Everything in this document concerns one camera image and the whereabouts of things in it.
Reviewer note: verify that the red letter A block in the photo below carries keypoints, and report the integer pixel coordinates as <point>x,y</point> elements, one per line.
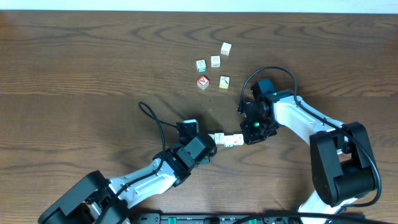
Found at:
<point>203,82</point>

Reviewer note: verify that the teal block umbrella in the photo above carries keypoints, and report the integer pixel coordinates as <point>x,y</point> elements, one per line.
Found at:
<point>219,138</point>

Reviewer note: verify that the yellow edged wooden block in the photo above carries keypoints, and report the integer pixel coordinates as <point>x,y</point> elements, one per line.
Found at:
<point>224,82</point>

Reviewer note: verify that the wooden block red scribble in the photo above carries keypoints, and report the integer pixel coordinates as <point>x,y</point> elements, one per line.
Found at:
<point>238,139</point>

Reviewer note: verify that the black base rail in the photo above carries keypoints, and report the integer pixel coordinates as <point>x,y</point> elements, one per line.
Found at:
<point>261,218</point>

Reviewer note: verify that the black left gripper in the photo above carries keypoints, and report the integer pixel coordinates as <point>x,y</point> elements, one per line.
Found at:
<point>210,146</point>

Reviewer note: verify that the green block top corner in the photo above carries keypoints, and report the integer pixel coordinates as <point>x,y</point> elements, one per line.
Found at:
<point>201,66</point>

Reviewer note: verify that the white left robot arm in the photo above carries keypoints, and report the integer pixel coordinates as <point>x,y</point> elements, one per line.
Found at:
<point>96,199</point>

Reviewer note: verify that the wooden block far left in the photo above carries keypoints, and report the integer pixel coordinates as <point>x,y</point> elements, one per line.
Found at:
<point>225,48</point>

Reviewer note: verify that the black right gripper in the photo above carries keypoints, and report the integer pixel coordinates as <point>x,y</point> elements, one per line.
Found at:
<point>250,137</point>

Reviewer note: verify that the wooden block soccer ball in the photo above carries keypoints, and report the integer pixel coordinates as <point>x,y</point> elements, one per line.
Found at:
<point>228,141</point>

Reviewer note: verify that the wooden block number eight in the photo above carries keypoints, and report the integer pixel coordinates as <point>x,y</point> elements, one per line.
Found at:
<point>215,61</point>

